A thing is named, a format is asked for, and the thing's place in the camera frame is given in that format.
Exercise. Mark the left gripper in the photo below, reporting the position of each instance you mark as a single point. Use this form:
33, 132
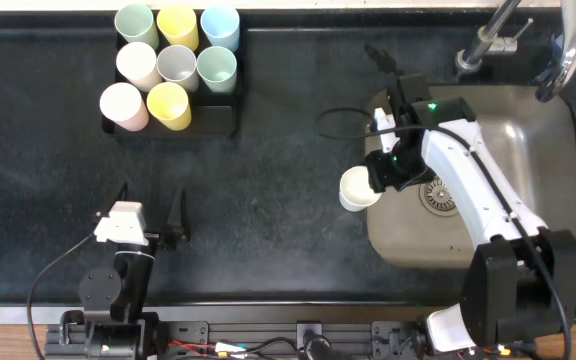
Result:
158, 239

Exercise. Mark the yellow cup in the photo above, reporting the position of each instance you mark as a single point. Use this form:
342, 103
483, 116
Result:
178, 25
169, 104

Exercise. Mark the pink cup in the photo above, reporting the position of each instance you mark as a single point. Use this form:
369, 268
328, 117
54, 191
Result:
123, 105

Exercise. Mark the white cup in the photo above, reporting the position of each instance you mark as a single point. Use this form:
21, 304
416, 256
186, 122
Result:
137, 64
354, 190

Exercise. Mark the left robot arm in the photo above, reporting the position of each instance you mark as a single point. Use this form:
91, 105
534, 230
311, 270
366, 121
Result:
128, 285

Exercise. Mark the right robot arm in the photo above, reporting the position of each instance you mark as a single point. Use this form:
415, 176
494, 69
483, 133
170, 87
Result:
468, 170

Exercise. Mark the black tray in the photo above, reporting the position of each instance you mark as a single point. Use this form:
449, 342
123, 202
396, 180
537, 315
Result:
215, 117

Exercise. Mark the grey cup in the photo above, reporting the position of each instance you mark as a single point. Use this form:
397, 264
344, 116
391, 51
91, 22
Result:
177, 66

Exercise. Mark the green cup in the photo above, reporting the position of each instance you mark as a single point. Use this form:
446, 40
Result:
135, 24
216, 67

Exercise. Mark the blue cup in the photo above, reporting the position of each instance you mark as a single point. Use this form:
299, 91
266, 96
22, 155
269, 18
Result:
220, 24

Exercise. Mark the steel sink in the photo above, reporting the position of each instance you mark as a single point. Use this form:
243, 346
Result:
413, 240

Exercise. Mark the steel tap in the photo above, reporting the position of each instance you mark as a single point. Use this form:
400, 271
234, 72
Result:
483, 40

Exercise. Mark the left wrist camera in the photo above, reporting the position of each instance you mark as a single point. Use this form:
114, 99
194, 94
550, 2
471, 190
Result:
123, 222

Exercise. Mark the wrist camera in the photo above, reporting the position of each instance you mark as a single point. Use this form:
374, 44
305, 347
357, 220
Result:
123, 222
384, 130

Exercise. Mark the mounting rail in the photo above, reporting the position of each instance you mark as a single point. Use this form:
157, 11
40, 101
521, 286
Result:
258, 332

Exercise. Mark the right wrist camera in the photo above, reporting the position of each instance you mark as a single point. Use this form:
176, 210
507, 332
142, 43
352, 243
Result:
384, 130

